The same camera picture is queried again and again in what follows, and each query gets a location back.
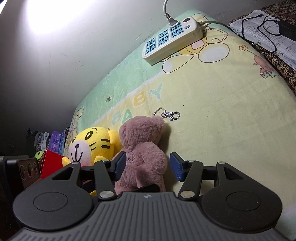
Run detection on white power cable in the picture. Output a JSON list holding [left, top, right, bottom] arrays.
[[163, 0, 179, 27]]

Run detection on newspaper sheets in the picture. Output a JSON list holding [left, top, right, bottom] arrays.
[[229, 10, 295, 69]]

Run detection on pink teddy bear plush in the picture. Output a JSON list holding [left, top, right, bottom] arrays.
[[114, 116, 168, 194]]

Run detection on black cable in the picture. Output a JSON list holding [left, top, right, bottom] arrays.
[[240, 14, 296, 53]]

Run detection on purple tissue pack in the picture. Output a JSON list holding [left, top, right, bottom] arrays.
[[47, 131, 61, 153]]

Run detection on red cardboard box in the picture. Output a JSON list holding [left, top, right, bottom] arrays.
[[39, 150, 63, 179]]

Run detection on white power strip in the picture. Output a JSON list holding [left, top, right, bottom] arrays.
[[142, 17, 203, 65]]

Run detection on baby print bed sheet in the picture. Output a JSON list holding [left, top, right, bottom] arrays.
[[66, 24, 295, 240]]

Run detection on yellow tiger plush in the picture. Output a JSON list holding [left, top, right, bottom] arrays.
[[62, 126, 123, 196]]

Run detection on pile of folded clothes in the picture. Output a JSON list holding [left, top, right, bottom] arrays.
[[25, 128, 50, 157]]

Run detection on silver keychain clasp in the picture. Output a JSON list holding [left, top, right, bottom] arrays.
[[153, 108, 181, 121]]

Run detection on green frog plush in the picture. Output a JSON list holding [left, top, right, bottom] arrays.
[[34, 151, 45, 162]]

